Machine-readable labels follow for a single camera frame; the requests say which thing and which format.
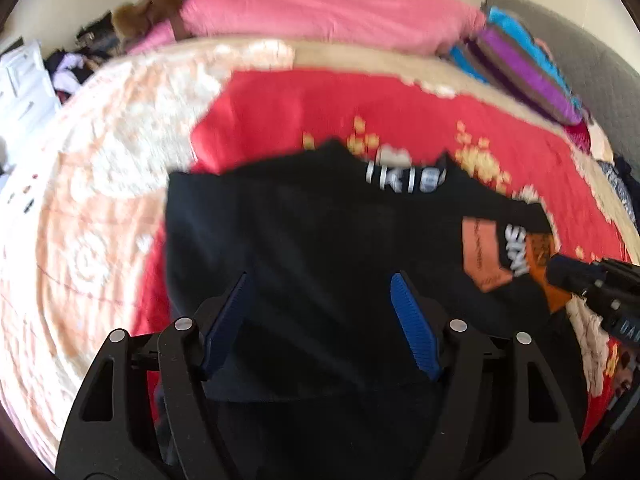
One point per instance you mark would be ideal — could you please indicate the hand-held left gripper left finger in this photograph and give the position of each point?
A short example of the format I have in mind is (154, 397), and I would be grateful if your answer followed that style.
(231, 310)

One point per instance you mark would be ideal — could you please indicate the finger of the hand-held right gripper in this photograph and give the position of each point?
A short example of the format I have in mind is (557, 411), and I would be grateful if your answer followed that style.
(570, 272)

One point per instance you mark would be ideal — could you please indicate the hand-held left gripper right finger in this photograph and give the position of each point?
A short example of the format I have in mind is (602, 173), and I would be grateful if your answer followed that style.
(411, 312)

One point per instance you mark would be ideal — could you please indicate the black sweatshirt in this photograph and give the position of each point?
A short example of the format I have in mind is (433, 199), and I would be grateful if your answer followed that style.
(310, 230)

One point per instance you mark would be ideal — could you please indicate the pile of mixed clothes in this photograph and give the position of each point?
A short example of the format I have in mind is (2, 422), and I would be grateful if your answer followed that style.
(80, 55)

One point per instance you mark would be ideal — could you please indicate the blue patterned cloth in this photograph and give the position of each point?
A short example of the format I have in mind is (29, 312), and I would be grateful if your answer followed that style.
(622, 195)

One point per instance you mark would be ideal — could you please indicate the pink floral cloth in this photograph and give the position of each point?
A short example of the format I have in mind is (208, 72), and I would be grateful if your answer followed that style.
(590, 140)

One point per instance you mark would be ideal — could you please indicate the red floral blanket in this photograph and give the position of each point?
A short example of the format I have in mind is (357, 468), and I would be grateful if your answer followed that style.
(90, 220)

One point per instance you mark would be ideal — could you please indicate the striped purple blue pillow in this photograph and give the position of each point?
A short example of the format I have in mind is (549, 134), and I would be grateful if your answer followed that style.
(520, 70)

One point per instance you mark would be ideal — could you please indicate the grey padded headboard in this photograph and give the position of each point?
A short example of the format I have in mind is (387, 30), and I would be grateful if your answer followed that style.
(590, 45)

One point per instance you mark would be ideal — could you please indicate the white drawer cabinet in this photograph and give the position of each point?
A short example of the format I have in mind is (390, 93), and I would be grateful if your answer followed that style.
(22, 90)

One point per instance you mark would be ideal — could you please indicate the pink pillow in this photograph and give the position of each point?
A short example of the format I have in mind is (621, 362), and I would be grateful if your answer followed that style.
(320, 15)

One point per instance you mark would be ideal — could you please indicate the brown furry cloth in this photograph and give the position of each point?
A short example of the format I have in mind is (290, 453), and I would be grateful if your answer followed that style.
(155, 5)

